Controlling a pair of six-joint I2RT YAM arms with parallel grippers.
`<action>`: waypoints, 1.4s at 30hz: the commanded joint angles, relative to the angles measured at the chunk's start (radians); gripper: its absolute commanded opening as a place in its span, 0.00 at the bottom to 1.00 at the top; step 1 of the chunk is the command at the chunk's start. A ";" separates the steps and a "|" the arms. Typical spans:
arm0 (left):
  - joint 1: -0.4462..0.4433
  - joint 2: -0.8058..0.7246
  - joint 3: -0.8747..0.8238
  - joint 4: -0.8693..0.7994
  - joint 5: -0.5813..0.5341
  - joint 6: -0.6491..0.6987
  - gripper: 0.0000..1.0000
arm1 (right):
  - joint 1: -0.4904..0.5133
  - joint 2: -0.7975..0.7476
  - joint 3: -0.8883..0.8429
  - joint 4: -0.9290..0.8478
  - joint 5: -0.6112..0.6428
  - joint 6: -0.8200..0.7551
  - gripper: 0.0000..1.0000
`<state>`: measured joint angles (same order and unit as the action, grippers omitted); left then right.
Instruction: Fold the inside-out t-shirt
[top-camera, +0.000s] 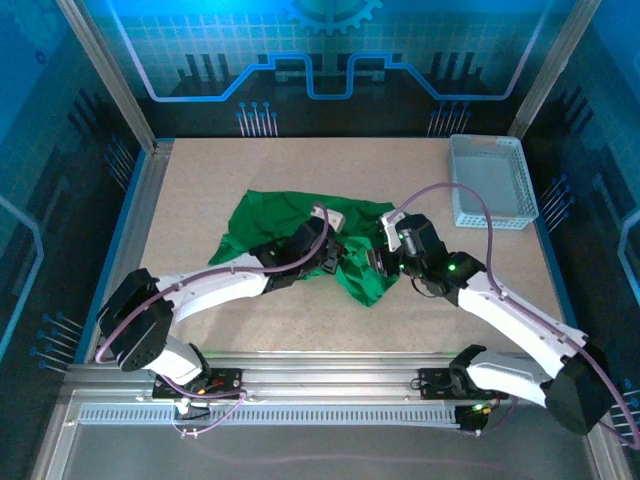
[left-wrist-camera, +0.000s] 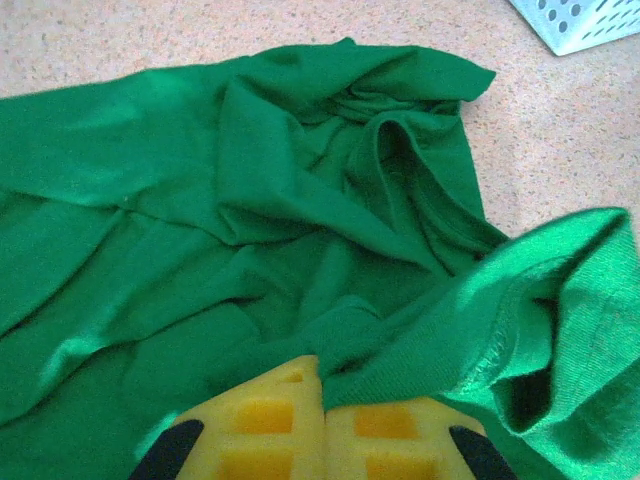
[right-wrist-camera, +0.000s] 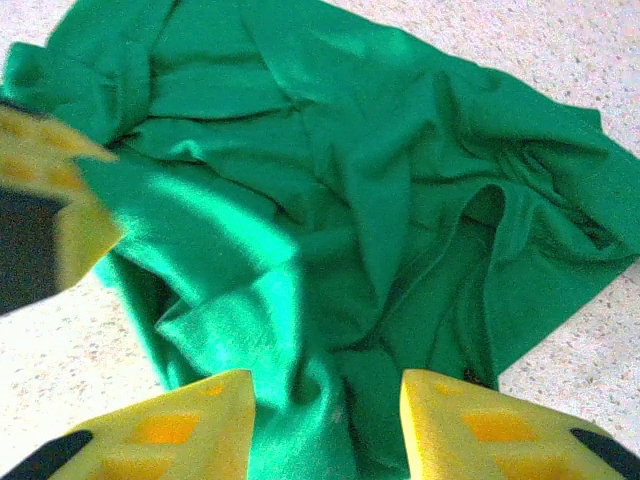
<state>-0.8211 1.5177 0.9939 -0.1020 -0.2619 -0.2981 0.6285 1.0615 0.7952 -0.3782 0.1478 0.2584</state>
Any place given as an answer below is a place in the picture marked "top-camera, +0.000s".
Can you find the green t-shirt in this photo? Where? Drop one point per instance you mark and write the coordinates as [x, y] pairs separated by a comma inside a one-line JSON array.
[[270, 215]]

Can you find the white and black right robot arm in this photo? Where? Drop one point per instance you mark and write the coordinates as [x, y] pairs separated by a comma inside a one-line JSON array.
[[515, 315]]

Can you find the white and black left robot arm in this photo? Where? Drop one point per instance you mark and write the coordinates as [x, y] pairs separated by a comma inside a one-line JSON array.
[[210, 285]]

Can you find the pale blue plastic basket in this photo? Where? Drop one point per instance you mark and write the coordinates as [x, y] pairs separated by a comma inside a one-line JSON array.
[[490, 185]]

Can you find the black controller box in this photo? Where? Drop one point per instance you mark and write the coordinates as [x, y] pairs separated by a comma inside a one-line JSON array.
[[472, 420]]

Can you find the aluminium frame rail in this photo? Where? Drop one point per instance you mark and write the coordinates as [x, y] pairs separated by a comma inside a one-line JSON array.
[[325, 375]]

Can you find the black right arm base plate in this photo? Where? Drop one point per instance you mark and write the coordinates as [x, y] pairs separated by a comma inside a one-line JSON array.
[[432, 382]]

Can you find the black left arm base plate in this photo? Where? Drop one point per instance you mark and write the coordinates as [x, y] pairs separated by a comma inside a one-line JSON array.
[[227, 382]]

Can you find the aluminium side rail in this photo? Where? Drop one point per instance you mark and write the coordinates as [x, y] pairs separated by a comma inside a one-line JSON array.
[[125, 235]]

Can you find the aluminium frame post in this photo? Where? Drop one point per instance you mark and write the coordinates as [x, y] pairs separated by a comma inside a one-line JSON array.
[[114, 80], [550, 67]]

